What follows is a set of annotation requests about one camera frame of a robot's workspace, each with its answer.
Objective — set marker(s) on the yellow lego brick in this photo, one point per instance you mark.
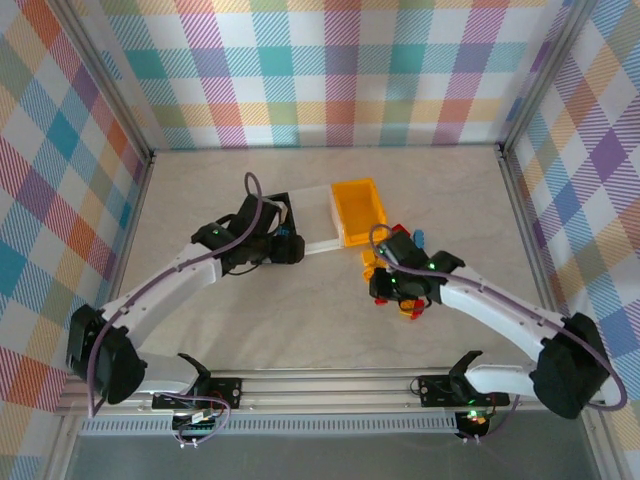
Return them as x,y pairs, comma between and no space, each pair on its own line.
406,305
367,273
369,257

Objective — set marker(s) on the white plastic bin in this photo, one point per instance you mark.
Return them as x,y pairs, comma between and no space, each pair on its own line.
325,246

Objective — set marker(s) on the yellow plastic bin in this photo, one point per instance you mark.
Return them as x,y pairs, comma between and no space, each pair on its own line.
357,210

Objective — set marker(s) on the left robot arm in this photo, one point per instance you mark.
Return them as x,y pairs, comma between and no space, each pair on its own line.
165,280

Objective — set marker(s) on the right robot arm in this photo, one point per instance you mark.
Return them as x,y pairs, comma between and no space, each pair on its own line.
500,310

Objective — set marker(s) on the right controller board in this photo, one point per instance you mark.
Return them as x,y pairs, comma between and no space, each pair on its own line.
475,419

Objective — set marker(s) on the controller board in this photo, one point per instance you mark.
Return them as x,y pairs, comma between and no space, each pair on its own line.
475,419
197,422

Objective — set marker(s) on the grey metal panel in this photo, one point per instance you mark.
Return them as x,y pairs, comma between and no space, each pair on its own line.
325,457

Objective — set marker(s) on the left controller board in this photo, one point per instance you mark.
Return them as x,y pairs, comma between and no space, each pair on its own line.
197,422

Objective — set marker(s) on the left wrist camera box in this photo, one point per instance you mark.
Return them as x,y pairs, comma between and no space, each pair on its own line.
283,210

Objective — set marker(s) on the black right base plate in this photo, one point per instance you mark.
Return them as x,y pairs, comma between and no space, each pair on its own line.
435,390

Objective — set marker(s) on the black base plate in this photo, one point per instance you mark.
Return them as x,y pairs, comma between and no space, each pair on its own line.
435,390
227,390

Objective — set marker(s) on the aluminium side rail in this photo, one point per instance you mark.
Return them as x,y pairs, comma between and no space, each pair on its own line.
517,200
131,225

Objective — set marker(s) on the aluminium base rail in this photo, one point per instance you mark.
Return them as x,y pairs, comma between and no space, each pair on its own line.
325,390

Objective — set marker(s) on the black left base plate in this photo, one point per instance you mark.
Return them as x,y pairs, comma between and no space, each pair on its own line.
227,390

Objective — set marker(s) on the aluminium frame post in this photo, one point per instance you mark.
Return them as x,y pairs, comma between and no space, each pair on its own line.
107,80
545,75

